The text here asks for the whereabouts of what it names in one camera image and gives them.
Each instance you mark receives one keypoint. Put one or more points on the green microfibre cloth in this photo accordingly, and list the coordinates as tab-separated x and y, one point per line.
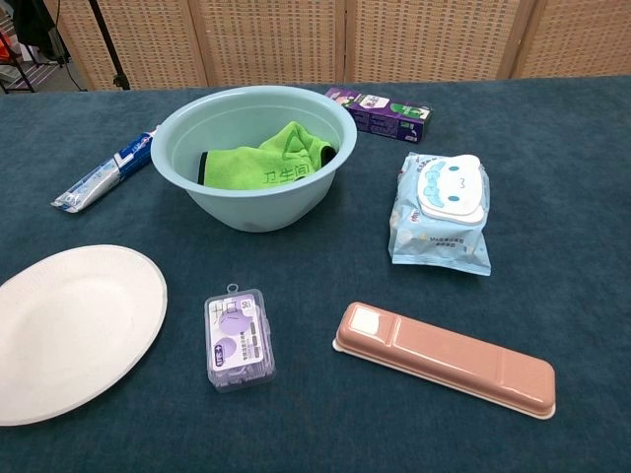
256	165

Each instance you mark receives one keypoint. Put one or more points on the white paper plate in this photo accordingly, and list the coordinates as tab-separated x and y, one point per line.
74	335

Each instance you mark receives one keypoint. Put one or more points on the light blue plastic basin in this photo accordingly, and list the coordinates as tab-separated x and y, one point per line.
256	212

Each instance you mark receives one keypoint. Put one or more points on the purple floss pick box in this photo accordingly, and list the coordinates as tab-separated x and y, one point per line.
239	340

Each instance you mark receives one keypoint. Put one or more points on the blue wet wipes pack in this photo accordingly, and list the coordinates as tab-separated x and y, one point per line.
443	217

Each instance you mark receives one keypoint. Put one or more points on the purple toothpaste box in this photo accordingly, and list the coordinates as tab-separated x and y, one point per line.
384	115

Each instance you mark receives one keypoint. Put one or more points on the pink cutlery case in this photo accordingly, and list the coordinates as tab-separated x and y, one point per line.
443	357

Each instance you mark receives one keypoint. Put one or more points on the wicker folding screen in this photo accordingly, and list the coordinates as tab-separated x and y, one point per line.
345	39

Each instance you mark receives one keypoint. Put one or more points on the blue white toothpaste tube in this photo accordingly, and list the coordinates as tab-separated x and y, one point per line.
103	175

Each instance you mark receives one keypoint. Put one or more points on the black tripod stand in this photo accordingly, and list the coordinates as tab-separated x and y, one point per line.
111	49

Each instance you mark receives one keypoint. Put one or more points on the black metal rack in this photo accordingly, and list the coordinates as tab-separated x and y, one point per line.
17	79

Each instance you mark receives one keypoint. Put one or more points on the black hanging garment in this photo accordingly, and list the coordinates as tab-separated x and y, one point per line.
42	29

